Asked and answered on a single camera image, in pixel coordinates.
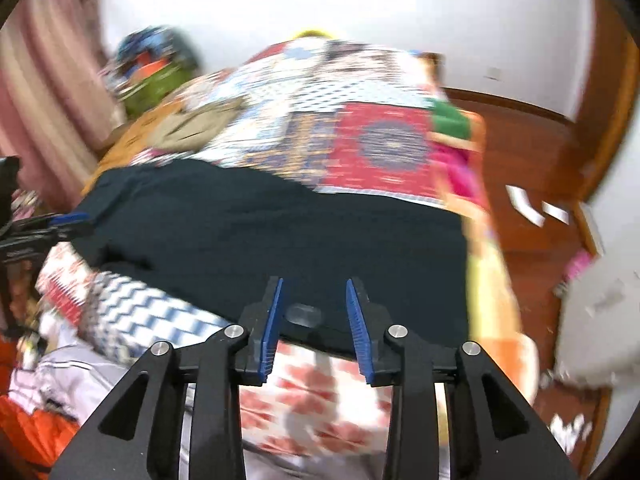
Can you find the dark navy pants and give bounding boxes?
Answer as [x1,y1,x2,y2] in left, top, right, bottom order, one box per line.
[73,159,469,356]

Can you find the orange cardboard box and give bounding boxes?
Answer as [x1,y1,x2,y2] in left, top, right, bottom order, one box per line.
[81,100,182,196]

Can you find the pink striped curtain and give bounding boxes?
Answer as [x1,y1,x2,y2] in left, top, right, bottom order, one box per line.
[1,0,126,211]

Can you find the khaki folded pants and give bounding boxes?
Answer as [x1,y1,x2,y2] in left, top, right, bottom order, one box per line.
[146,96,246,153]

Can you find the clothes pile on floor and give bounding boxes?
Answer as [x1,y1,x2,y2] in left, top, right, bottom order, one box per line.
[9,310,127,425]

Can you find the green storage bag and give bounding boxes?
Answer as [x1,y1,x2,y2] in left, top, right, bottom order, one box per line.
[119,63,194,119]

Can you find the blue patterned bundle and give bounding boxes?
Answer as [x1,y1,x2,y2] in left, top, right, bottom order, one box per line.
[114,26,201,78]

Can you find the colourful patchwork bed quilt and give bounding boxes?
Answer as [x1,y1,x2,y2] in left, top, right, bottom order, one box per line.
[34,37,539,456]

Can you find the yellow curved headboard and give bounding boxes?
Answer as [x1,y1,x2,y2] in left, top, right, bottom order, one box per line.
[293,29,334,40]

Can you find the brown wooden door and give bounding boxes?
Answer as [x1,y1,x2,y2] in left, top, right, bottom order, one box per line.
[574,0,639,202]

